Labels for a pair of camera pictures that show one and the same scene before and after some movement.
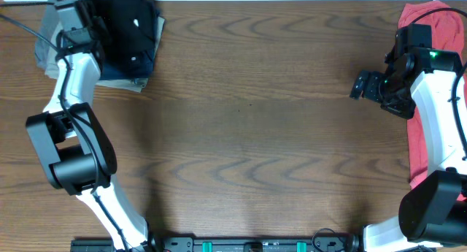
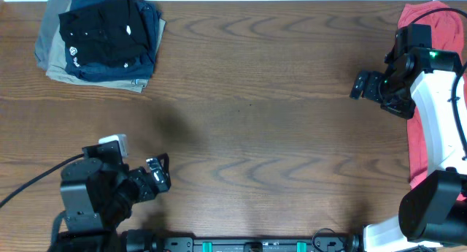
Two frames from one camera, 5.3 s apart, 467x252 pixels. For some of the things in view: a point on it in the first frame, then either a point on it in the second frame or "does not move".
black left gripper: (91, 17) -> (154, 180)
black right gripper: (367, 85) does not move
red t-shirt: (447, 34) does not move
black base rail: (246, 243) does not move
